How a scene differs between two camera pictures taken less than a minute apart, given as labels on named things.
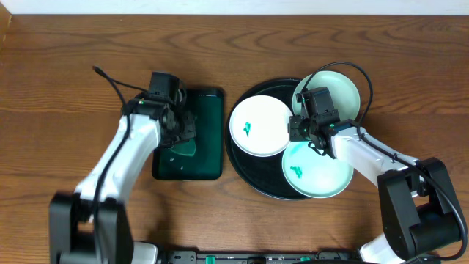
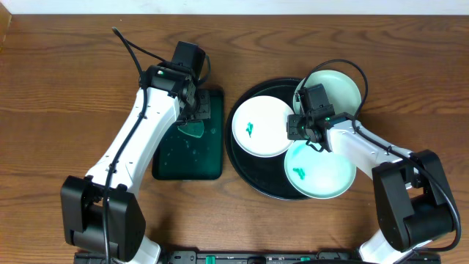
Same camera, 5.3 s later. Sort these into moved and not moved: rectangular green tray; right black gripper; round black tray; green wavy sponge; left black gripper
Moved: green wavy sponge; left black gripper
Not moved: round black tray; rectangular green tray; right black gripper
